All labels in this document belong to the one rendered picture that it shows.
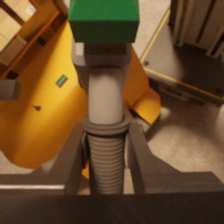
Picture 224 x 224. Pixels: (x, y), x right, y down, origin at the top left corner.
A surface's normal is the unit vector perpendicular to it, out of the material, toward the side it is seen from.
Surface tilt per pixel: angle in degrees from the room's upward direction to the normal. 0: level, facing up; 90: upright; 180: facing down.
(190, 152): 0
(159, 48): 0
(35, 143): 45
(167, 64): 0
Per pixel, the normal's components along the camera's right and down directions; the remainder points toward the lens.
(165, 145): -0.25, -0.22
